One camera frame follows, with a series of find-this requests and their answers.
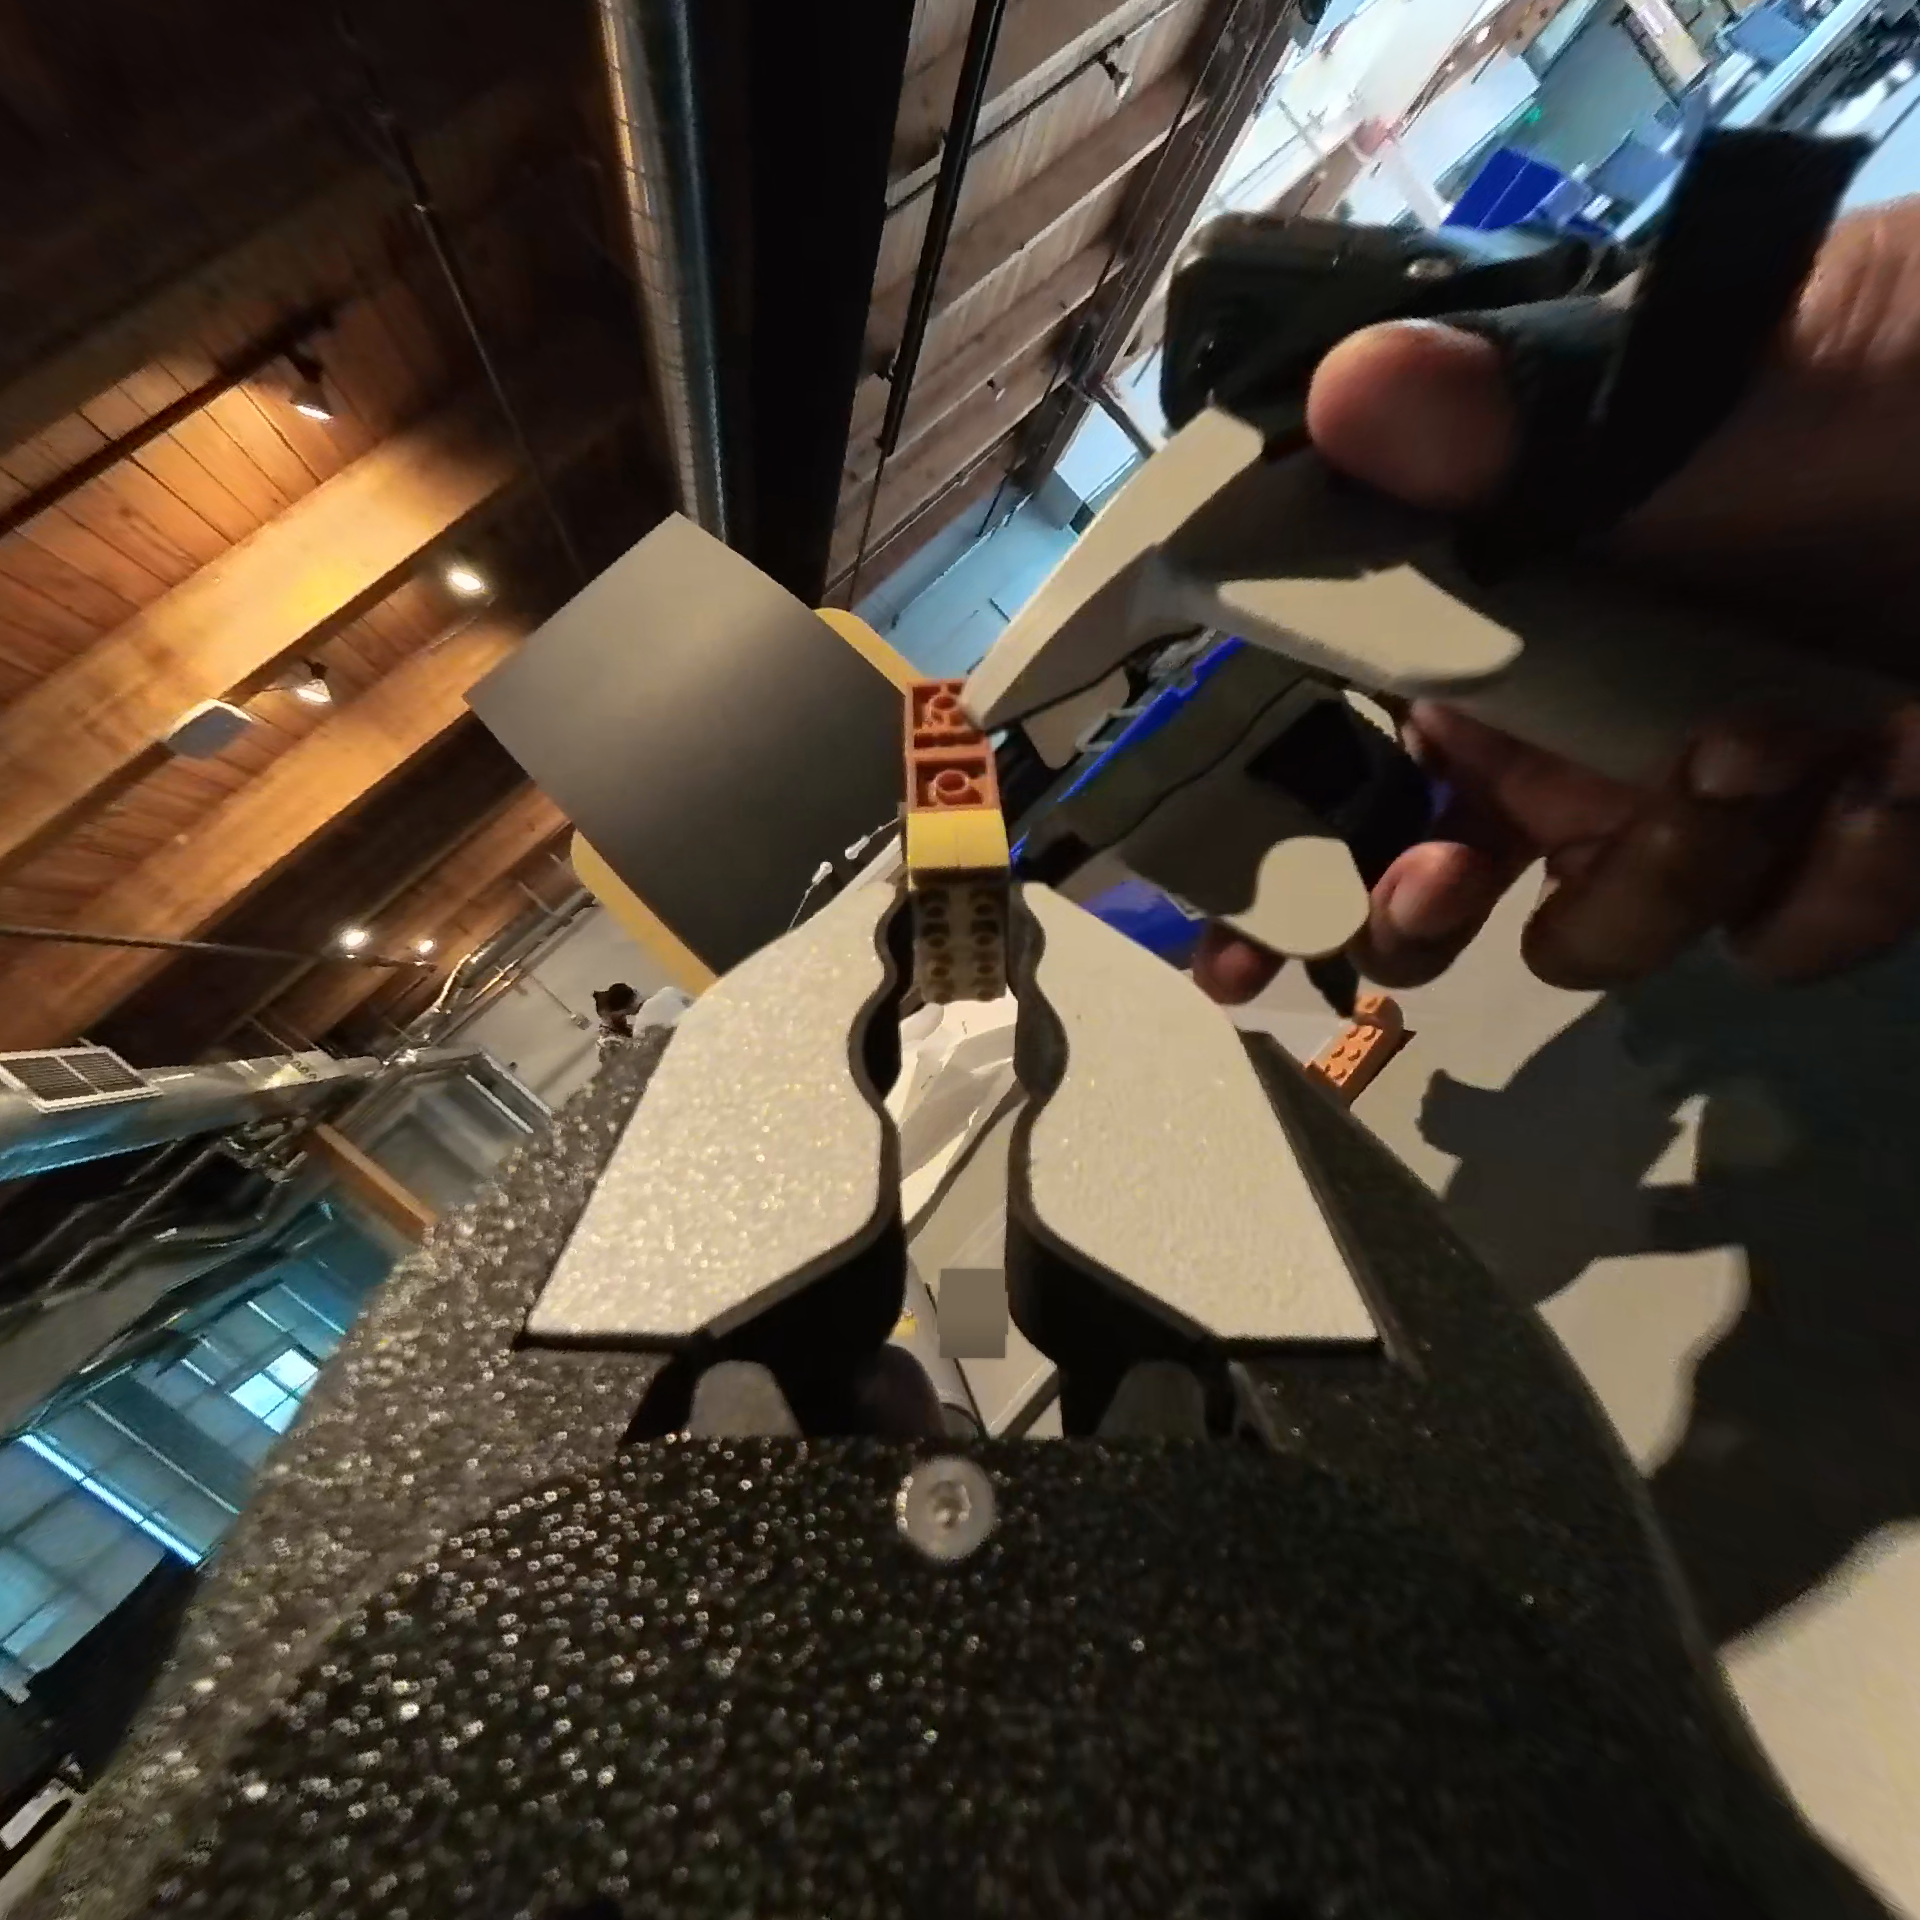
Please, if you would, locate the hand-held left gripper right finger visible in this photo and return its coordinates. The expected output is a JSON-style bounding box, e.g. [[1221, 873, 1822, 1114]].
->
[[1005, 882, 1384, 1353]]

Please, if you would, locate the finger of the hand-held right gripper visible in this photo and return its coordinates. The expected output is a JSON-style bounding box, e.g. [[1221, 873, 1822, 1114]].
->
[[1101, 705, 1374, 965], [958, 410, 1527, 737]]

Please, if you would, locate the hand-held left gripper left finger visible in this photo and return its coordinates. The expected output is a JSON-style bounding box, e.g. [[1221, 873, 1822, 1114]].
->
[[517, 882, 914, 1353]]

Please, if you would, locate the tan and brown toy brick model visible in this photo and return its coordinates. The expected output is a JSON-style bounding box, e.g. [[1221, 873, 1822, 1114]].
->
[[900, 674, 1018, 1011]]

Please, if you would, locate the person's right hand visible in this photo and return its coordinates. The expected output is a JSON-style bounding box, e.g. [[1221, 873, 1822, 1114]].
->
[[1191, 199, 1920, 1007]]

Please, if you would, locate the brown toy brick hull piece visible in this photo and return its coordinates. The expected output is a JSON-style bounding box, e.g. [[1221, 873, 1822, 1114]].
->
[[1303, 991, 1414, 1092]]

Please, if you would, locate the yellow-cased tablet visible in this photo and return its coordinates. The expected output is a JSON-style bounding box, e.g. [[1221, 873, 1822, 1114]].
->
[[567, 604, 934, 1001]]

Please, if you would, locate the white ceiling vent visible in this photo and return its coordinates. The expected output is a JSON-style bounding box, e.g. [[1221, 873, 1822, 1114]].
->
[[0, 1043, 162, 1116]]

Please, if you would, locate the dark spiral ceiling duct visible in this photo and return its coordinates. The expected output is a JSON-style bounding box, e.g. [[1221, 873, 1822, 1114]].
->
[[603, 0, 740, 543]]

